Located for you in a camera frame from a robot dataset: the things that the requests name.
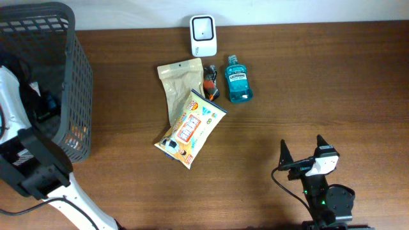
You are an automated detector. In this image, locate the blue mouthwash bottle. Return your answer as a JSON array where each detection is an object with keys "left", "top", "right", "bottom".
[{"left": 225, "top": 55, "right": 253, "bottom": 104}]

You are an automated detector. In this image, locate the yellow wet wipes pack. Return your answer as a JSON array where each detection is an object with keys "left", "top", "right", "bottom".
[{"left": 155, "top": 89, "right": 227, "bottom": 169}]

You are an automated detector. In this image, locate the black and red snack packet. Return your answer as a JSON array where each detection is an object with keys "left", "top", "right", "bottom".
[{"left": 203, "top": 65, "right": 220, "bottom": 101}]

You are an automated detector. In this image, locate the beige kraft paper pouch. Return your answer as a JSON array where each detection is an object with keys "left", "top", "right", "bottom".
[{"left": 157, "top": 57, "right": 205, "bottom": 126}]

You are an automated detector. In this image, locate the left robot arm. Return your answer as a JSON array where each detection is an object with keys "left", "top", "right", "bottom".
[{"left": 1, "top": 65, "right": 121, "bottom": 229}]

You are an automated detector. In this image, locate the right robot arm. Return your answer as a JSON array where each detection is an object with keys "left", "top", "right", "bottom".
[{"left": 271, "top": 135, "right": 370, "bottom": 230}]

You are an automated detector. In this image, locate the white barcode scanner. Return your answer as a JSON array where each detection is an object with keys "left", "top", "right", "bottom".
[{"left": 189, "top": 15, "right": 217, "bottom": 58}]

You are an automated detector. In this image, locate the dark grey plastic basket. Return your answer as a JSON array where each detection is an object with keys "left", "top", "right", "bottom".
[{"left": 1, "top": 2, "right": 93, "bottom": 163}]

